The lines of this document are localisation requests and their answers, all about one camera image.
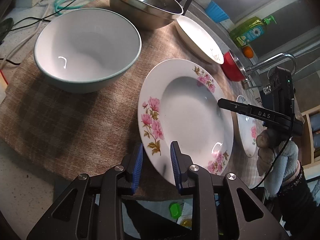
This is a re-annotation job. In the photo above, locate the pink flower deep plate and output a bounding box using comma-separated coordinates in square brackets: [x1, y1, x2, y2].
[137, 59, 234, 183]

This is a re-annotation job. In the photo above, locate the bluish floral deep plate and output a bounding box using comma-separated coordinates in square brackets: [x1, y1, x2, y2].
[235, 94, 258, 158]

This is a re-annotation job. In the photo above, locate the pink plaid cloth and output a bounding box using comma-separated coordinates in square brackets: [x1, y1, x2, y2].
[1, 23, 260, 200]

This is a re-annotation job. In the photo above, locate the green dish soap bottle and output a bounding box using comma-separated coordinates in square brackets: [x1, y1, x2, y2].
[229, 15, 277, 48]

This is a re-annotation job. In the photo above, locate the orange fruit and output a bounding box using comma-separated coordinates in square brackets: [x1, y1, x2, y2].
[242, 46, 254, 59]

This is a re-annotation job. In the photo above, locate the chrome kitchen faucet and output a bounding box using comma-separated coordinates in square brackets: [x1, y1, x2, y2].
[239, 53, 297, 90]

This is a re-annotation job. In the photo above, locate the red steel bowl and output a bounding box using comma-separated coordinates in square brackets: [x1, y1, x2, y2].
[221, 50, 247, 82]

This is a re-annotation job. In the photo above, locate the right gloved hand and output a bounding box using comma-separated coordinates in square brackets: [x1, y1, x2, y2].
[256, 128, 300, 196]

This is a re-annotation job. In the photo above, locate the green plastic object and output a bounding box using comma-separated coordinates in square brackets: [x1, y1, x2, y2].
[169, 203, 182, 219]

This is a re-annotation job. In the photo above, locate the wooden shelf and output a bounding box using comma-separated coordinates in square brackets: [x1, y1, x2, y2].
[300, 106, 319, 167]

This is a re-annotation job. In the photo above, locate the blue plastic cup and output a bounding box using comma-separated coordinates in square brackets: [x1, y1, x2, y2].
[205, 1, 229, 23]

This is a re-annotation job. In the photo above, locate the white cable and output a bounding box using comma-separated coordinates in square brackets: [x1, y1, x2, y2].
[0, 0, 81, 68]

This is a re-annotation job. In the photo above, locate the black cable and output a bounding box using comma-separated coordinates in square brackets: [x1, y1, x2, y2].
[0, 0, 111, 66]

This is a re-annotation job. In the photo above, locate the stainless steel bowl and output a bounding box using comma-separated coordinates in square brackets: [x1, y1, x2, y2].
[110, 0, 183, 30]

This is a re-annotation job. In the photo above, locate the white oval plate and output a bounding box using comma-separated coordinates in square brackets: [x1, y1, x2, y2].
[175, 16, 224, 64]

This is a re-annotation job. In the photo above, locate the white teal ceramic bowl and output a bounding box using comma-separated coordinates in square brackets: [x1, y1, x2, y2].
[34, 8, 142, 94]

